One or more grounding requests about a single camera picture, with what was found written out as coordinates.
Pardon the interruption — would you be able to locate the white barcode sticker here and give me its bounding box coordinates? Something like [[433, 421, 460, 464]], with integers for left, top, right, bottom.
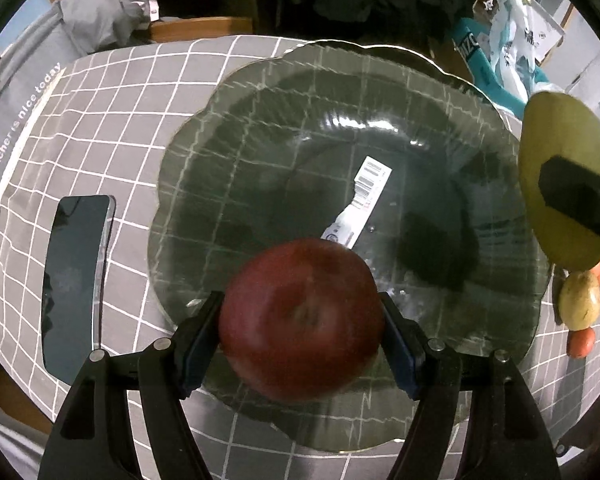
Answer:
[[320, 156, 393, 250]]

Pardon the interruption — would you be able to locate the grey hooded sweater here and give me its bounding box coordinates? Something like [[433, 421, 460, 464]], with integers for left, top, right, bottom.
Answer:
[[55, 0, 156, 58]]

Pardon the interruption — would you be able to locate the teal cardboard box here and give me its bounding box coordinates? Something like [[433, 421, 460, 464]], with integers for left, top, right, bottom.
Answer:
[[452, 17, 551, 121]]

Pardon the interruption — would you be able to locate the white blue plastic bag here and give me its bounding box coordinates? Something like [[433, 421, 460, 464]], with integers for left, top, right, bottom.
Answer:
[[472, 0, 567, 67]]

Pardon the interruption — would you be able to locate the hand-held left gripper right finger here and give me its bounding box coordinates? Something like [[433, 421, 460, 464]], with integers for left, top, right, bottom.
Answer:
[[377, 291, 563, 480]]

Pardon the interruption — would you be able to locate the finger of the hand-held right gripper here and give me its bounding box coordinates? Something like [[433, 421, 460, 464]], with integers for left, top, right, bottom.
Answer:
[[537, 156, 600, 248]]

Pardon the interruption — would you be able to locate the wooden stool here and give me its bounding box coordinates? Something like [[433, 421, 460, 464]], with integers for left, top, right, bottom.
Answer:
[[149, 16, 254, 44]]

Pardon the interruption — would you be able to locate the red apple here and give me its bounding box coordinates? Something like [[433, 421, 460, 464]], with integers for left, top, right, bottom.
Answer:
[[218, 238, 387, 403]]

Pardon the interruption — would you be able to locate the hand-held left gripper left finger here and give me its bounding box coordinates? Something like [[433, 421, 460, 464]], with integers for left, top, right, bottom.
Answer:
[[37, 291, 226, 480]]

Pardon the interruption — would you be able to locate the grey grid tablecloth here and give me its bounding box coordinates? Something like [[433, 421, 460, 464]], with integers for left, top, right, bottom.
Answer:
[[0, 35, 600, 480]]

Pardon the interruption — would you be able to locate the black smartphone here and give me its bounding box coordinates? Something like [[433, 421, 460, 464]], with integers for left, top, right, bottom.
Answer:
[[41, 195, 117, 386]]

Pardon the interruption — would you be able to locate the white printed plastic bag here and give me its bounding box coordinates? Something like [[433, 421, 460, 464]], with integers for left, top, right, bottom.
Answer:
[[485, 0, 542, 103]]

